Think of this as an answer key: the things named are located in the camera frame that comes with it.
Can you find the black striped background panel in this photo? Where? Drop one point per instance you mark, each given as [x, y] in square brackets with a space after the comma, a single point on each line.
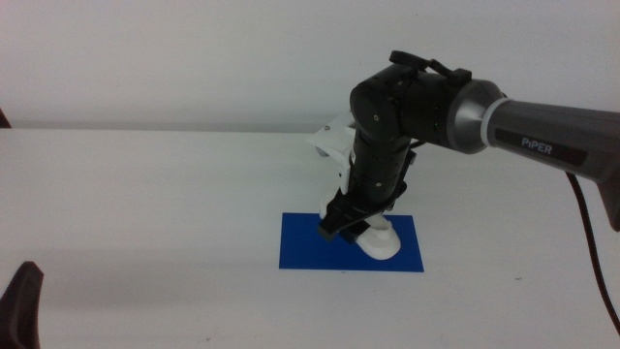
[3, 120]

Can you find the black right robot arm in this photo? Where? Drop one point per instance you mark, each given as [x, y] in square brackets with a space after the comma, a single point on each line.
[484, 116]

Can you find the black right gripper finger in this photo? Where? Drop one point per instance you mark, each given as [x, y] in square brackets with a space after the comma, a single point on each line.
[329, 233]
[359, 228]

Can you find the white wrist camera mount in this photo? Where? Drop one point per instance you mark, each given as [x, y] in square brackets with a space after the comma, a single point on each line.
[334, 145]

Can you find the blue rectangular mat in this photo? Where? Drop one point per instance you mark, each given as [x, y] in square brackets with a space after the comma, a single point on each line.
[310, 247]

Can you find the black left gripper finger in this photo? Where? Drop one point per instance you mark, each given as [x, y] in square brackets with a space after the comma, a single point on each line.
[19, 310]

